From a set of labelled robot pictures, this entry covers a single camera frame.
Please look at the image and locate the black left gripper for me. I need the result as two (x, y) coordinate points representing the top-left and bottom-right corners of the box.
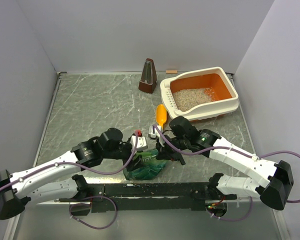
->
(103, 140), (146, 171)

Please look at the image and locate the orange white litter box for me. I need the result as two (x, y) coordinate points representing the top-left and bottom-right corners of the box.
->
(160, 66), (239, 121)

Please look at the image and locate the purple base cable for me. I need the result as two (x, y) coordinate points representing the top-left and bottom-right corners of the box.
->
(206, 196), (255, 223)
(69, 196), (119, 230)

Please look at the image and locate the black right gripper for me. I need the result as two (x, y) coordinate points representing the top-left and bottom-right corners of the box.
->
(156, 133), (190, 161)

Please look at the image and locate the brown wooden metronome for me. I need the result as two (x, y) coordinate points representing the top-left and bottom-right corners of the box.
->
(138, 58), (157, 94)

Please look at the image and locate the small wooden block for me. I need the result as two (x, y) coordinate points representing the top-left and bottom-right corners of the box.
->
(165, 70), (178, 74)

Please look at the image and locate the black bag clip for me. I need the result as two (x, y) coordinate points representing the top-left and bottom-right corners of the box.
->
(164, 152), (186, 166)

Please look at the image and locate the yellow plastic scoop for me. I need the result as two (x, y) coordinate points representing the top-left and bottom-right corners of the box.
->
(155, 104), (168, 130)

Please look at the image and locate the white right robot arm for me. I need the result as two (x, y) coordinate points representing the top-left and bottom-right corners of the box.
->
(151, 116), (294, 211)

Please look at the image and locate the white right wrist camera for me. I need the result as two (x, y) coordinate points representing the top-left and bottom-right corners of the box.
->
(148, 125), (163, 140)

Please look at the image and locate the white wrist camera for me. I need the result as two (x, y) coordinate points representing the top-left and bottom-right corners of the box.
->
(130, 130), (148, 152)
(148, 125), (163, 140)

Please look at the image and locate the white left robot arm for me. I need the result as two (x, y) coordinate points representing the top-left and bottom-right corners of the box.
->
(0, 128), (148, 220)

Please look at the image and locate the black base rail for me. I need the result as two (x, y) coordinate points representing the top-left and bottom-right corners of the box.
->
(59, 182), (237, 211)

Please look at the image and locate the green litter bag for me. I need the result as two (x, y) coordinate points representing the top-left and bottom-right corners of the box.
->
(123, 148), (168, 181)

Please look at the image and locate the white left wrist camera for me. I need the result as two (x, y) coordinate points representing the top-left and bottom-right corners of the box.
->
(130, 130), (148, 152)

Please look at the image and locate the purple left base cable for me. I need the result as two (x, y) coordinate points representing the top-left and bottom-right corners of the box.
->
(69, 196), (119, 230)

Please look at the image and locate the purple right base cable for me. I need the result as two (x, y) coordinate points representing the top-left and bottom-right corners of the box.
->
(206, 196), (255, 223)

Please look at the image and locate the beige litter in box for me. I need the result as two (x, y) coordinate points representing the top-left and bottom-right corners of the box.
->
(172, 88), (213, 112)

